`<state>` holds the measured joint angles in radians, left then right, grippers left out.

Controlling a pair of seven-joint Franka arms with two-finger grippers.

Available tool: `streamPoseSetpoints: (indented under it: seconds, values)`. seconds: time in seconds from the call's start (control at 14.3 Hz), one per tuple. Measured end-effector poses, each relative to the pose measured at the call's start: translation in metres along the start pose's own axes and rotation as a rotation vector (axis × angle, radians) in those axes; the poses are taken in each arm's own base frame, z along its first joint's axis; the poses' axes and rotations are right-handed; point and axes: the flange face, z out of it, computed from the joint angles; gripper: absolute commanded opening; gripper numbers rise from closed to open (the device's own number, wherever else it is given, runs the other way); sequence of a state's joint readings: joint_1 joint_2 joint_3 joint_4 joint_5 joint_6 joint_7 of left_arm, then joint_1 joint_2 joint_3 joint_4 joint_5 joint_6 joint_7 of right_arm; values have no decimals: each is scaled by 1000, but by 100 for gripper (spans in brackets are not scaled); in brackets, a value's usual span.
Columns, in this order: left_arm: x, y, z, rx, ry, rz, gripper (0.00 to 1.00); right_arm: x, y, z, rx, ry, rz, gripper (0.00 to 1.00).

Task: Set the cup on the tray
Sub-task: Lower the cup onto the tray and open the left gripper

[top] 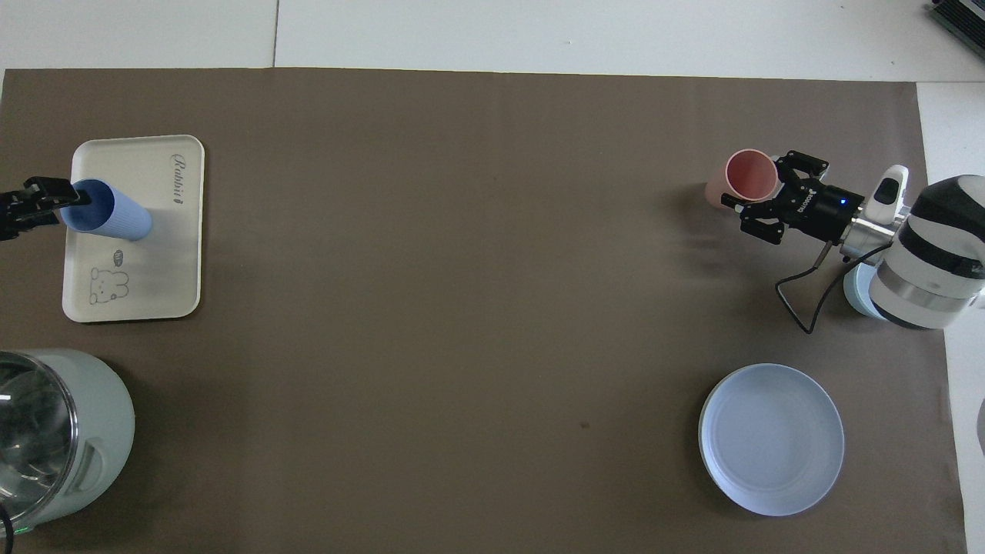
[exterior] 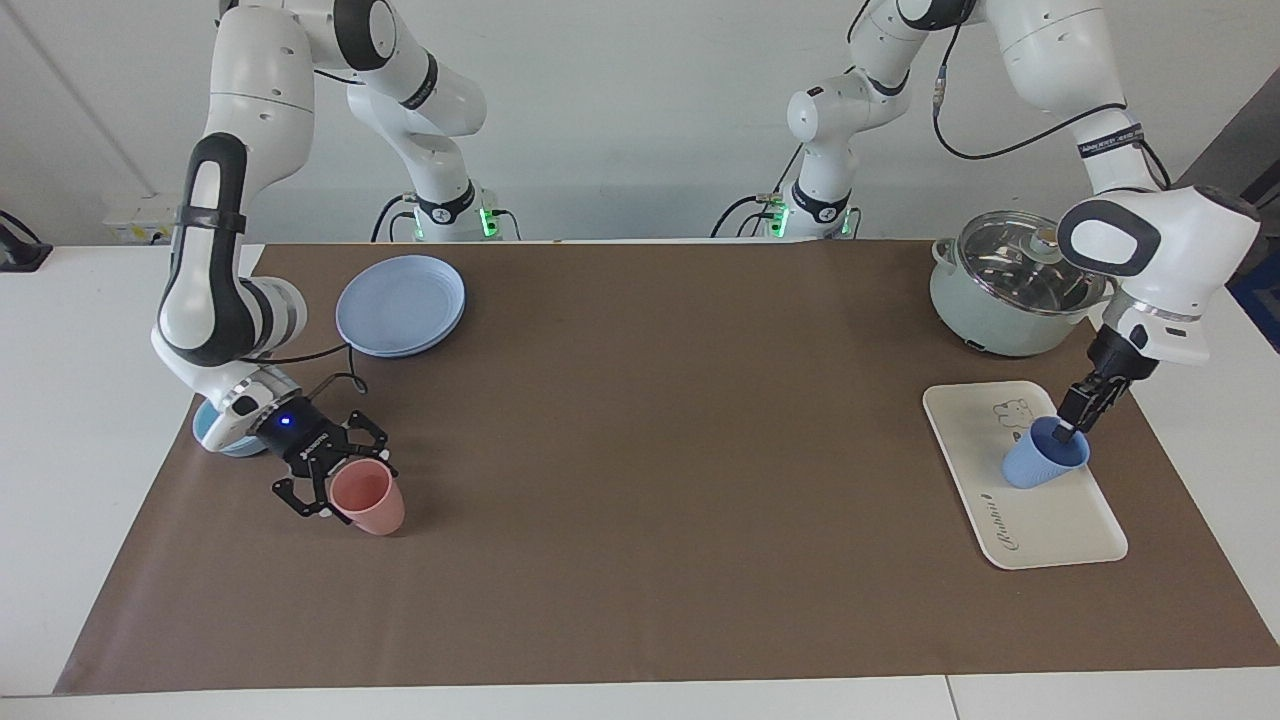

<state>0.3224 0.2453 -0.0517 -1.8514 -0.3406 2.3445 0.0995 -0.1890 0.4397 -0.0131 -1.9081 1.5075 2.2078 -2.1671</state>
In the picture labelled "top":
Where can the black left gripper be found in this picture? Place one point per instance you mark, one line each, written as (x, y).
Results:
(23, 215)

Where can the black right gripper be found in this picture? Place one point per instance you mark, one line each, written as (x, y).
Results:
(819, 208)

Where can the pink plastic cup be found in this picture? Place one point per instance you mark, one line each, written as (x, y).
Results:
(750, 175)

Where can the blue plastic cup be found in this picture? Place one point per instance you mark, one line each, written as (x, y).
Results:
(115, 215)

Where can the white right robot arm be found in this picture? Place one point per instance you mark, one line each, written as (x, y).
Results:
(931, 254)

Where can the cream rabbit print tray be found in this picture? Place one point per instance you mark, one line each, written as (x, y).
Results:
(154, 277)

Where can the light blue bowl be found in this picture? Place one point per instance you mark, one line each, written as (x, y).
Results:
(858, 296)

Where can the mint green electric pot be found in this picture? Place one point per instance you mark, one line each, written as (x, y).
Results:
(104, 415)

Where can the lavender blue plate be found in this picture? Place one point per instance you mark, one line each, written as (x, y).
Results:
(773, 438)

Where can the glass pot lid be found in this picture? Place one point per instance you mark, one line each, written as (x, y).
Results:
(35, 438)

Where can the dark grey ribbed device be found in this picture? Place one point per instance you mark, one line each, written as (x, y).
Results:
(962, 21)

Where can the brown paper table mat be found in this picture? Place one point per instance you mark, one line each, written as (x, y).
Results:
(462, 308)

